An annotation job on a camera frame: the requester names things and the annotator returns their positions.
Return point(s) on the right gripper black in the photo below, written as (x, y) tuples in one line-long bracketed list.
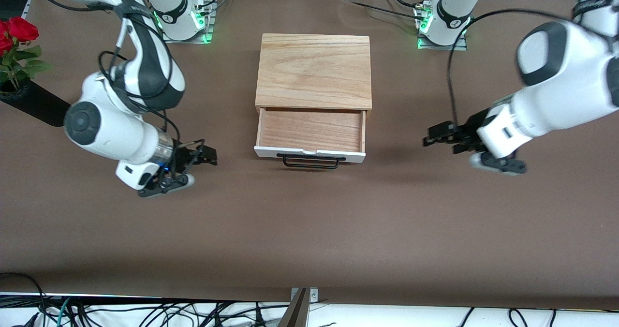
[(186, 156)]

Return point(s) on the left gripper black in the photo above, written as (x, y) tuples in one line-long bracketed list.
[(467, 132)]

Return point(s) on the wooden drawer with white front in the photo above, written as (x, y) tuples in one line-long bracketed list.
[(312, 131)]

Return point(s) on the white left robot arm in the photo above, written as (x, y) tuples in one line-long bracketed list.
[(561, 75)]

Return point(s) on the metal base plate left arm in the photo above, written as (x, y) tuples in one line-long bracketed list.
[(442, 47)]

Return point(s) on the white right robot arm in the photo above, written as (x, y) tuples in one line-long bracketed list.
[(145, 66)]

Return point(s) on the light wooden drawer cabinet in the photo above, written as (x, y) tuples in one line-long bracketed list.
[(314, 70)]

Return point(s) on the brown paper table cover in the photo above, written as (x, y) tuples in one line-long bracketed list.
[(309, 220)]

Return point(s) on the black cylindrical vase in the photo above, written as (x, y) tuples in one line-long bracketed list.
[(41, 107)]

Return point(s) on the red rose with green leaves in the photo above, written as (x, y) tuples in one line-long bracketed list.
[(5, 39), (22, 29)]

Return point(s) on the metal bracket with post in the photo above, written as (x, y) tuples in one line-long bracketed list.
[(300, 307)]

